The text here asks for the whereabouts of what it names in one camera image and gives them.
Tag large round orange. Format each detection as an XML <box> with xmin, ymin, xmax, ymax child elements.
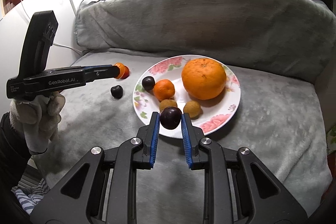
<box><xmin>181</xmin><ymin>58</ymin><xmax>227</xmax><ymax>101</ymax></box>

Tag red tomato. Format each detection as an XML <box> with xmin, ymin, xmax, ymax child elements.
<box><xmin>122</xmin><ymin>66</ymin><xmax>130</xmax><ymax>79</ymax></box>

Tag white cable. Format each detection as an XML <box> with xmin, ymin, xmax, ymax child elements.
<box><xmin>18</xmin><ymin>0</ymin><xmax>83</xmax><ymax>55</ymax></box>

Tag small orange kumquat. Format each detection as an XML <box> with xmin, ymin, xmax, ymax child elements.
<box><xmin>114</xmin><ymin>63</ymin><xmax>126</xmax><ymax>79</ymax></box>

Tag grey fleece seat blanket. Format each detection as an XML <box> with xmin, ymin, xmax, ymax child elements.
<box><xmin>34</xmin><ymin>50</ymin><xmax>332</xmax><ymax>223</ymax></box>

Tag left gloved hand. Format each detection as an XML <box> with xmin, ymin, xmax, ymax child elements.
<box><xmin>10</xmin><ymin>92</ymin><xmax>66</xmax><ymax>155</ymax></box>

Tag brown longan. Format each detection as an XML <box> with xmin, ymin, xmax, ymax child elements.
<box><xmin>183</xmin><ymin>101</ymin><xmax>202</xmax><ymax>119</ymax></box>
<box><xmin>159</xmin><ymin>99</ymin><xmax>178</xmax><ymax>112</ymax></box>

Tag small mandarin orange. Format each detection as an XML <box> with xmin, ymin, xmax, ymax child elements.
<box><xmin>153</xmin><ymin>79</ymin><xmax>175</xmax><ymax>102</ymax></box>

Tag striped sleeve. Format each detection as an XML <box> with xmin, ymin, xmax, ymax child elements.
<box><xmin>12</xmin><ymin>179</ymin><xmax>50</xmax><ymax>215</ymax></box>

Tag grey back cushion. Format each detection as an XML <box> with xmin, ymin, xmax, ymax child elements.
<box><xmin>75</xmin><ymin>0</ymin><xmax>335</xmax><ymax>83</ymax></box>

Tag dark cherry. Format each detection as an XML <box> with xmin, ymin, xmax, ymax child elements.
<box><xmin>110</xmin><ymin>85</ymin><xmax>123</xmax><ymax>100</ymax></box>
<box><xmin>142</xmin><ymin>76</ymin><xmax>155</xmax><ymax>92</ymax></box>
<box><xmin>160</xmin><ymin>106</ymin><xmax>182</xmax><ymax>130</ymax></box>

